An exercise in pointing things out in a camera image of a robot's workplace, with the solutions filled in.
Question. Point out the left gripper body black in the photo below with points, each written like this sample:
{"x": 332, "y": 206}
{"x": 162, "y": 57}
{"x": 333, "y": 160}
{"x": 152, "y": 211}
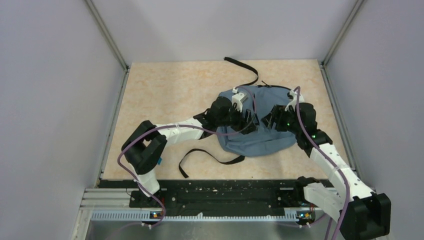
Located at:
{"x": 236, "y": 122}

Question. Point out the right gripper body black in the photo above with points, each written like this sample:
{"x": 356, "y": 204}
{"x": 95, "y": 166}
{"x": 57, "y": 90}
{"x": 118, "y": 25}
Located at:
{"x": 285, "y": 121}

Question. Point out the blue grey student backpack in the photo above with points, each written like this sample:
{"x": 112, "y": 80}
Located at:
{"x": 264, "y": 141}

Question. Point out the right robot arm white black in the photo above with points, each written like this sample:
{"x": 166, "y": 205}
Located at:
{"x": 359, "y": 212}

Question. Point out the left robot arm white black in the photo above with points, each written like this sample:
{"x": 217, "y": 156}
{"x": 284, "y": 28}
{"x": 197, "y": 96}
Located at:
{"x": 144, "y": 148}

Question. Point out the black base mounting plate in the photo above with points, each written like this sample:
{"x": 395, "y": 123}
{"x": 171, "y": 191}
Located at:
{"x": 216, "y": 198}

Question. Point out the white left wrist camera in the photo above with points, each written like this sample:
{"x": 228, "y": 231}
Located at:
{"x": 237, "y": 99}

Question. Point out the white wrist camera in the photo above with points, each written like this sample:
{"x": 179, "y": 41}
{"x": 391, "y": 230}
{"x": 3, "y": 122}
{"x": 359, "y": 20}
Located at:
{"x": 295, "y": 97}
{"x": 237, "y": 99}

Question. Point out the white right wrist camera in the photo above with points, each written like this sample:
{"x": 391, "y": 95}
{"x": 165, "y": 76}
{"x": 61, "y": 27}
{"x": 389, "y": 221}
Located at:
{"x": 295, "y": 97}

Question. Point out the aluminium front rail frame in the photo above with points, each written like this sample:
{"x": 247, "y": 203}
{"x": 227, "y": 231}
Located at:
{"x": 105, "y": 214}

